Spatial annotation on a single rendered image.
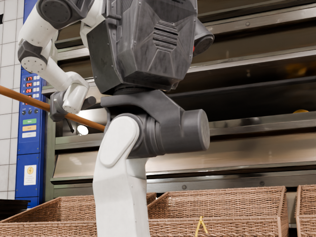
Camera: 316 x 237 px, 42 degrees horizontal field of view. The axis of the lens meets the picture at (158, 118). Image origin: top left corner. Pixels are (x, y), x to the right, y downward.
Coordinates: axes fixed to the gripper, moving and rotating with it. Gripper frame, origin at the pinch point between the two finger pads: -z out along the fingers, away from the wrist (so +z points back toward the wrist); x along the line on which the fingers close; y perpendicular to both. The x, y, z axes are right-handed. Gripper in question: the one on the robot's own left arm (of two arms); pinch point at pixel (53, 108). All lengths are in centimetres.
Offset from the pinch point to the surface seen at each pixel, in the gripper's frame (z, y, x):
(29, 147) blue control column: -65, 12, 7
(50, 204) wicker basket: -42, 16, 38
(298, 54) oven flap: 60, 86, -21
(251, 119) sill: 33, 84, 3
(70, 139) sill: -47, 28, 3
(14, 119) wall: -77, 7, -12
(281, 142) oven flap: 42, 92, 14
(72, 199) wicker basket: -41, 27, 36
